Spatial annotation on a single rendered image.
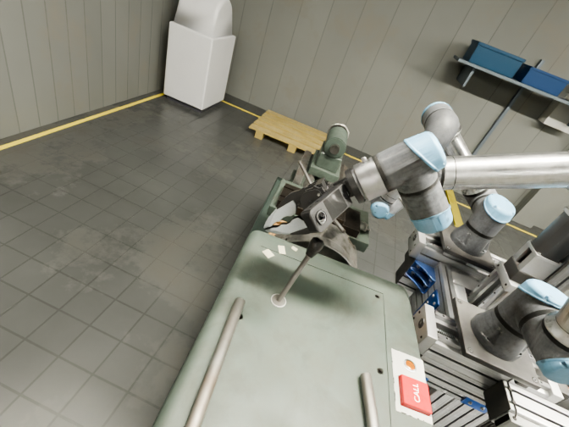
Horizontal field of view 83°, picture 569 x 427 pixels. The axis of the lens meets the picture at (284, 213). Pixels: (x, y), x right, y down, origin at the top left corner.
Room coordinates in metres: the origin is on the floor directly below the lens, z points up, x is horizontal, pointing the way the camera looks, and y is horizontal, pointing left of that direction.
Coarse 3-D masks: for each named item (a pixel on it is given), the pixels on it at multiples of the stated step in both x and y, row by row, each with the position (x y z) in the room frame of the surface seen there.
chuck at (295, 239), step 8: (288, 240) 0.77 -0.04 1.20; (296, 240) 0.76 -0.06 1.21; (304, 240) 0.76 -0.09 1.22; (328, 240) 0.79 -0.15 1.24; (328, 248) 0.76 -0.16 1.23; (336, 248) 0.77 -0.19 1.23; (328, 256) 0.76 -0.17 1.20; (336, 256) 0.76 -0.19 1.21; (344, 256) 0.76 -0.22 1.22; (352, 264) 0.77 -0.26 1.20
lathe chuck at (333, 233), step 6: (330, 228) 0.85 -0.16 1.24; (336, 228) 0.87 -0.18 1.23; (276, 234) 0.85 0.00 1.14; (282, 234) 0.82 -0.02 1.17; (312, 234) 0.80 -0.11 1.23; (318, 234) 0.80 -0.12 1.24; (324, 234) 0.81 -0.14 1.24; (330, 234) 0.82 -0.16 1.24; (336, 234) 0.84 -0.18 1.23; (342, 234) 0.86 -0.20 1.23; (330, 240) 0.79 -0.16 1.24; (336, 240) 0.81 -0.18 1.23; (342, 240) 0.83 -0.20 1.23; (348, 240) 0.86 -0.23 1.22; (342, 246) 0.80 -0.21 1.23; (348, 246) 0.83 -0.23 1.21; (354, 246) 0.88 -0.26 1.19; (348, 252) 0.80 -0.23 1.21; (354, 252) 0.84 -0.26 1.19; (354, 258) 0.81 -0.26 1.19
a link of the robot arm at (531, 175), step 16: (448, 160) 0.70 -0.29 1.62; (464, 160) 0.70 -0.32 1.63; (480, 160) 0.70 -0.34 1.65; (496, 160) 0.70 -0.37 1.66; (512, 160) 0.70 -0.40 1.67; (528, 160) 0.70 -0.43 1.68; (544, 160) 0.70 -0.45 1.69; (560, 160) 0.70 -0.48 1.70; (448, 176) 0.68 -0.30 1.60; (464, 176) 0.68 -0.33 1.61; (480, 176) 0.68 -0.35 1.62; (496, 176) 0.68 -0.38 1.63; (512, 176) 0.68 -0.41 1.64; (528, 176) 0.68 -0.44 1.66; (544, 176) 0.68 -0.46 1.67; (560, 176) 0.68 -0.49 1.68
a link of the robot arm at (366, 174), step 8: (368, 160) 0.57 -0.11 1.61; (360, 168) 0.56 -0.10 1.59; (368, 168) 0.55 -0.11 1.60; (376, 168) 0.55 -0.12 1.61; (360, 176) 0.54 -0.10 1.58; (368, 176) 0.54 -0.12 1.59; (376, 176) 0.54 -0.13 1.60; (360, 184) 0.53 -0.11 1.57; (368, 184) 0.53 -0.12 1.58; (376, 184) 0.53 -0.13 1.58; (368, 192) 0.53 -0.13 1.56; (376, 192) 0.54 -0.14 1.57; (384, 192) 0.54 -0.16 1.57; (368, 200) 0.55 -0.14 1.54
